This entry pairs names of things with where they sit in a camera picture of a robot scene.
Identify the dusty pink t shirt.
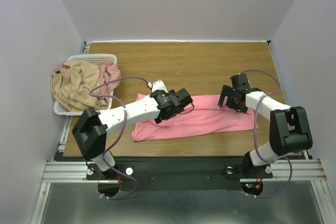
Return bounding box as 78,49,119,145
99,62,121,94

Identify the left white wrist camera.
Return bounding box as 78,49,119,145
146,80,168,93

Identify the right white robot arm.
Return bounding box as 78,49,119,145
218,73,313,177

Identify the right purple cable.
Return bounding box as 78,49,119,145
239,69,293,199

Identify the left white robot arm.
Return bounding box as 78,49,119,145
72,88,193,179

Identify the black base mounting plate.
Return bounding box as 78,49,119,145
86,156,272,195

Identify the beige t shirt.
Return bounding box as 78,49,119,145
50,60,108,112

